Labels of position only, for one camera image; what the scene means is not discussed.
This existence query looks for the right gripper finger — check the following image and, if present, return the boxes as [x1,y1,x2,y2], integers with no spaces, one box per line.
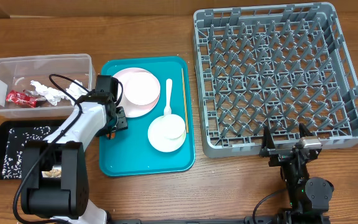
[262,126,275,149]
[299,123,313,138]

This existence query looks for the small white food bowl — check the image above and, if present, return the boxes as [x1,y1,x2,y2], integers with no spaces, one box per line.
[124,72,160,106]

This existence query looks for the white tissue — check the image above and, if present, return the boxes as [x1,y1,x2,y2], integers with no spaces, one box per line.
[30,80,87,106]

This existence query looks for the small white cup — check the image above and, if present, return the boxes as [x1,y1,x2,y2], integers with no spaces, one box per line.
[162,114,186,139]

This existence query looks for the red snack wrapper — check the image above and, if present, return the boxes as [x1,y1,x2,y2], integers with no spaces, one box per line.
[6,90,47,108]

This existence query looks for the rice food scraps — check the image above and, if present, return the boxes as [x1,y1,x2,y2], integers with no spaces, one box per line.
[1,126,57,179]

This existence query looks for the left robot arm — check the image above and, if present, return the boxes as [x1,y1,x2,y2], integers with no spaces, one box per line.
[12,75,128,223]

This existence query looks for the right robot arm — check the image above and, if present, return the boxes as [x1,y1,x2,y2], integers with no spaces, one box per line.
[252,123,334,224]

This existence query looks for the grey plastic dishwasher rack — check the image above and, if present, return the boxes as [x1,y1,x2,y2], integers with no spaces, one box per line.
[193,2,358,158]

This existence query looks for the clear plastic waste bin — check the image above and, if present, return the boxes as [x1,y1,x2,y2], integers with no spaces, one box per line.
[0,54,96,119]

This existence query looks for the large white plate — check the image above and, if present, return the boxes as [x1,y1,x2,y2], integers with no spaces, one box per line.
[113,67,160,118]

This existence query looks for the teal plastic serving tray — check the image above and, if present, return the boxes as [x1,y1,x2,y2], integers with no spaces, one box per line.
[99,56,196,177]

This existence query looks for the white saucer plate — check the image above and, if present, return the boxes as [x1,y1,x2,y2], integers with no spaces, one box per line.
[147,116,186,152]

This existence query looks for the white plastic spoon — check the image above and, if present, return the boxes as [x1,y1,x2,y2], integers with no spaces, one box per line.
[163,78,173,116]

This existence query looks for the wooden chopstick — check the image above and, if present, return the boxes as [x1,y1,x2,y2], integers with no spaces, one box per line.
[181,68,189,133]

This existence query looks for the black plastic tray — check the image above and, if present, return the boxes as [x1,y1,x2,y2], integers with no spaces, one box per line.
[0,119,64,180]

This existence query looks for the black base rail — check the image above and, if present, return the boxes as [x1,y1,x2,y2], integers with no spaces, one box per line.
[107,215,279,224]

